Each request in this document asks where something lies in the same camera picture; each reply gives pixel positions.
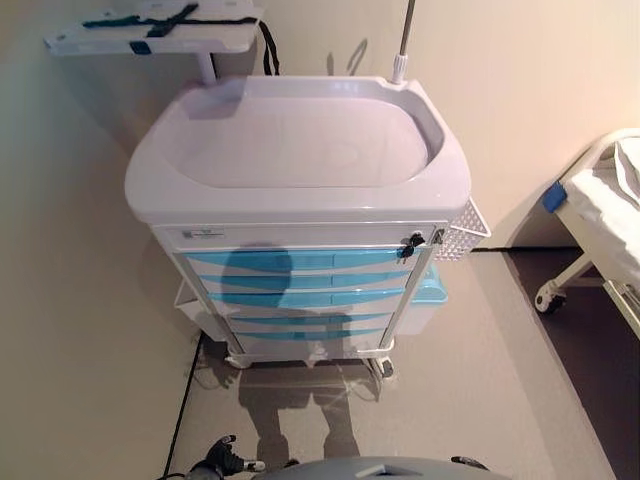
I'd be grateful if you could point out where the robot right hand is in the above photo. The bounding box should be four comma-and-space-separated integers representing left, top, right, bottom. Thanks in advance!
449, 454, 490, 472

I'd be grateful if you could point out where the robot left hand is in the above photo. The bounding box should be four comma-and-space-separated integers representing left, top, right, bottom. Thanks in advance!
202, 433, 267, 479

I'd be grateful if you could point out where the grey robot torso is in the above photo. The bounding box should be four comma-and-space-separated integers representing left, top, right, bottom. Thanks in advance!
263, 455, 507, 480

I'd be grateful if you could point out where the white cart caster wheel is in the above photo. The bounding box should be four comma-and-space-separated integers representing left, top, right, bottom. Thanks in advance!
366, 351, 397, 377

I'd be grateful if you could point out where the white bin with blue lid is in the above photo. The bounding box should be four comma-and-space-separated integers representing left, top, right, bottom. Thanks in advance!
399, 261, 449, 337

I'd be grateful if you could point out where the white bed caster wheel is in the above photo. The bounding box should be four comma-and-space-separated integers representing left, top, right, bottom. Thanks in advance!
534, 281, 569, 316

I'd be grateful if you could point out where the black key bunch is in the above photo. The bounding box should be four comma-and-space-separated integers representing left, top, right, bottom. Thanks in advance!
396, 230, 426, 264

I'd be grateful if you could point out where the white cart label sticker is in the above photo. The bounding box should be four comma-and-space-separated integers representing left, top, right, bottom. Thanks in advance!
181, 226, 227, 242

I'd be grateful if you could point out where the white perforated side basket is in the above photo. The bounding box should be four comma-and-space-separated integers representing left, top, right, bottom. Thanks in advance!
431, 196, 492, 264

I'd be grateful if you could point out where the blue bed corner bumper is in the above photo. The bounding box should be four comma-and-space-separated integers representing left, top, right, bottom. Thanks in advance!
541, 180, 569, 214

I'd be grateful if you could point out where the white medical cart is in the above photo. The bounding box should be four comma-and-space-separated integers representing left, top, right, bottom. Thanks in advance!
123, 74, 492, 371

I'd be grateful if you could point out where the metal IV pole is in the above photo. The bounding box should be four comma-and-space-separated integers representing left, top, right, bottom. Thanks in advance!
389, 0, 419, 86

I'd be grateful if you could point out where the white board shelf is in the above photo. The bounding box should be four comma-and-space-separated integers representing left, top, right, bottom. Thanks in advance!
43, 0, 265, 84

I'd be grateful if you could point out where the smallest blue-handled cart drawer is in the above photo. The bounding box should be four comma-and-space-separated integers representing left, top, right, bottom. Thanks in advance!
233, 327, 397, 352

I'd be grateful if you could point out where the largest blue-handled cart drawer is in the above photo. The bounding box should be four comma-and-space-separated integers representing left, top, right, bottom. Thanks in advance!
173, 247, 420, 277

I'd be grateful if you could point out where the white hospital bed frame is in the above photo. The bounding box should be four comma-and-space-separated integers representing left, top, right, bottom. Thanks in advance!
506, 128, 640, 342

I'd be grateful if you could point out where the black strap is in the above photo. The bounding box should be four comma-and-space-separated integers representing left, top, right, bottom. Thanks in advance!
81, 1, 279, 77

